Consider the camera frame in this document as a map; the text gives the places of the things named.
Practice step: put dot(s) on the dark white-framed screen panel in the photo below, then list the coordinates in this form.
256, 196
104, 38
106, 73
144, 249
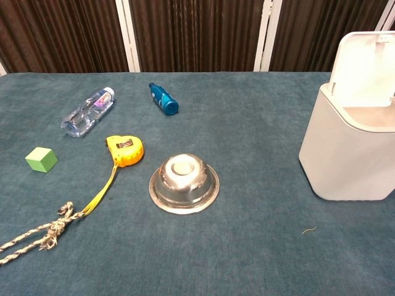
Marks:
61, 31
308, 31
197, 31
393, 15

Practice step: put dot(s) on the upturned stainless steel bowl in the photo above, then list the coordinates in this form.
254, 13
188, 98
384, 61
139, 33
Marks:
183, 188

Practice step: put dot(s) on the white plastic trash bin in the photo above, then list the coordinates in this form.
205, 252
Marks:
339, 160

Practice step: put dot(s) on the yellow tape measure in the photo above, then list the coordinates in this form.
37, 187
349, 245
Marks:
126, 151

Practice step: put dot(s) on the blue metallic bottle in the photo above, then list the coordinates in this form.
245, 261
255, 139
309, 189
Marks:
166, 103

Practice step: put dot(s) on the green cube block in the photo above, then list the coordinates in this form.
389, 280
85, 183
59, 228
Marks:
41, 160

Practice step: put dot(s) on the clear plastic water bottle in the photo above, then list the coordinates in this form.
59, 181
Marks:
82, 117

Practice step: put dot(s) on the teal velvet tablecloth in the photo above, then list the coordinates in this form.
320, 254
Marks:
247, 253

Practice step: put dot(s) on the small yellowish thread scrap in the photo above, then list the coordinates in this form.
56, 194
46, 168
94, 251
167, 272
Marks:
309, 230

